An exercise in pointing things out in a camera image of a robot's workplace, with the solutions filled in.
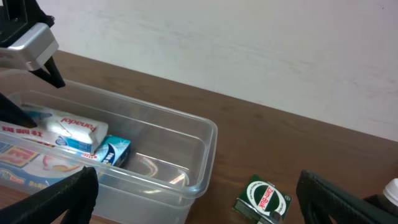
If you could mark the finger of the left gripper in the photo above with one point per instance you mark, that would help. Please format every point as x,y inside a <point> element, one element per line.
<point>11,113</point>

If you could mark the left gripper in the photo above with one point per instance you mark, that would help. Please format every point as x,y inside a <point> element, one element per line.
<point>17,17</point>

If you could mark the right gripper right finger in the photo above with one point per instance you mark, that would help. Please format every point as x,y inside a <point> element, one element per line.
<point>323,202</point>

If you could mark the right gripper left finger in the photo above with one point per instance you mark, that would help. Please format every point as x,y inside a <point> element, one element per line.
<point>74,197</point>

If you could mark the green Zam-Buk box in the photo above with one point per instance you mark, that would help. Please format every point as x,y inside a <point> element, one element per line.
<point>261,202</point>

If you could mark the blue Kool Fever box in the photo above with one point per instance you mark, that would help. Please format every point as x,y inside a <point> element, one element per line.
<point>115,151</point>

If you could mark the white Panadol box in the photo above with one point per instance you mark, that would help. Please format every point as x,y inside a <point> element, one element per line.
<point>66,130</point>

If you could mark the clear plastic container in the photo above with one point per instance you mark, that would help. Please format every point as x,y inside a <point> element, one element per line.
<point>168,167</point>

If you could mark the dark bottle white cap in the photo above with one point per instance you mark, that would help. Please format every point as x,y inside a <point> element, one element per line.
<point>388,200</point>

